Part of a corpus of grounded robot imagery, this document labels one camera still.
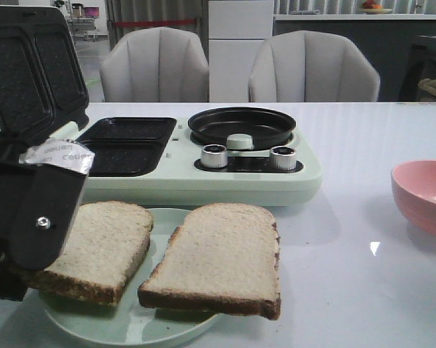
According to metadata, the left beige upholstered chair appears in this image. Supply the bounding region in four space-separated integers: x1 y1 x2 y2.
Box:
100 27 209 102

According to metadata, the fruit plate on counter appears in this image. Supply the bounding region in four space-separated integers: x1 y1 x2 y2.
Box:
359 0 392 15

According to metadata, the left silver control knob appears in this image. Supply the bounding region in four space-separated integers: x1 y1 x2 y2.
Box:
200 144 228 169

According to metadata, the beige upholstered chair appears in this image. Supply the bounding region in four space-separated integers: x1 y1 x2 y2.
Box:
248 30 380 102
100 27 209 102

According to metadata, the background workbench with monitor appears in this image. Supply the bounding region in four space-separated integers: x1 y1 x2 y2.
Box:
51 1 100 41

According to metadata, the right silver control knob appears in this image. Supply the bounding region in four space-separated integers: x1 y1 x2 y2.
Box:
269 146 297 171

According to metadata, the mint green sandwich maker lid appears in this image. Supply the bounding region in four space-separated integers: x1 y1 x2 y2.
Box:
0 6 89 145

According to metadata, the round black frying pan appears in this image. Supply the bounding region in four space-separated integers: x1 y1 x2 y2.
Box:
188 107 296 150

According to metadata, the pink bowl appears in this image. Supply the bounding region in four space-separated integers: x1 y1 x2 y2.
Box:
391 159 436 236

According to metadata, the slice of bread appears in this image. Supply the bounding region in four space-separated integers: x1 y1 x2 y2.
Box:
138 203 281 320
22 201 154 306

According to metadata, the mint green breakfast maker base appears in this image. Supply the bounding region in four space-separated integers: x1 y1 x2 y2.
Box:
76 117 322 206

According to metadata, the grey counter with white top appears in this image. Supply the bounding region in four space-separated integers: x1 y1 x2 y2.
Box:
273 14 436 102

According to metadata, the red barrier tape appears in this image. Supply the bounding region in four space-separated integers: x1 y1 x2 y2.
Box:
112 19 197 28

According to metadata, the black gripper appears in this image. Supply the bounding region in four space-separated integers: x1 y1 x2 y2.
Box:
0 138 94 301

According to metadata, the white cabinet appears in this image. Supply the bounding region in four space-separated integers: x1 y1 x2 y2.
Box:
208 1 274 102

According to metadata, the mint green pan handle knob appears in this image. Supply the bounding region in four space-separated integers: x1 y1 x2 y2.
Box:
226 133 254 151

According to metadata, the silver control knob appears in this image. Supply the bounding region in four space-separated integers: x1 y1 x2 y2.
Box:
200 144 228 169
269 146 297 171

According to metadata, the right beige upholstered chair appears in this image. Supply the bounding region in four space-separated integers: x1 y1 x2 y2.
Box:
248 30 380 102

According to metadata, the mint green round plate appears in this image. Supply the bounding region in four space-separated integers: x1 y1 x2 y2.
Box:
39 208 221 347

